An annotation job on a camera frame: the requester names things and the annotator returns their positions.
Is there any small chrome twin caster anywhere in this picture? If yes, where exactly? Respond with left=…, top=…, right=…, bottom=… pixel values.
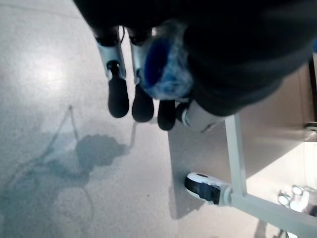
left=278, top=184, right=317, bottom=214

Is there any white and black bed caster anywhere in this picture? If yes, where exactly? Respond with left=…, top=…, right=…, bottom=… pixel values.
left=184, top=173, right=233, bottom=206

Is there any white metal bed frame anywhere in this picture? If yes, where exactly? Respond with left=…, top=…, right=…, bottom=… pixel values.
left=224, top=113, right=317, bottom=238

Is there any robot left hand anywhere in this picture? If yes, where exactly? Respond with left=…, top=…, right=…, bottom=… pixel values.
left=73, top=0, right=317, bottom=133

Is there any brown wooden bed end board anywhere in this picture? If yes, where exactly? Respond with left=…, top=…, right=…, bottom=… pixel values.
left=234, top=53, right=317, bottom=183

